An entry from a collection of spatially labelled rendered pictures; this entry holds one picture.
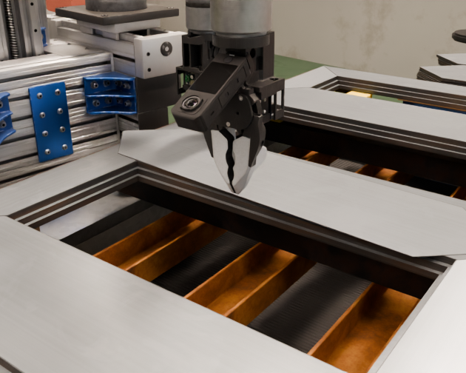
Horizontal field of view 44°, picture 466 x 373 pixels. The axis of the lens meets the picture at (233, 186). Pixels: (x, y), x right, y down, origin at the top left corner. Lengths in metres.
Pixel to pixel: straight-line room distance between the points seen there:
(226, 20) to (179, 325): 0.35
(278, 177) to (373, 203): 0.17
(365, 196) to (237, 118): 0.28
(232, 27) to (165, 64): 0.71
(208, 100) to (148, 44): 0.70
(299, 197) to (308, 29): 4.97
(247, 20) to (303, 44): 5.19
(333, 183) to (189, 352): 0.45
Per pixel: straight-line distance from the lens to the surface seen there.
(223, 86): 0.68
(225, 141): 0.75
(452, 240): 0.82
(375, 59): 5.40
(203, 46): 1.05
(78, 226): 1.19
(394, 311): 0.95
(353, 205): 0.88
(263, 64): 0.75
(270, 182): 0.94
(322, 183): 0.95
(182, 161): 1.02
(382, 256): 0.80
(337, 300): 1.18
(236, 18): 0.70
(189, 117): 0.66
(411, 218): 0.86
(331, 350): 0.84
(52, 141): 1.41
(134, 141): 1.13
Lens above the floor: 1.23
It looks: 24 degrees down
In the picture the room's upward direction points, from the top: straight up
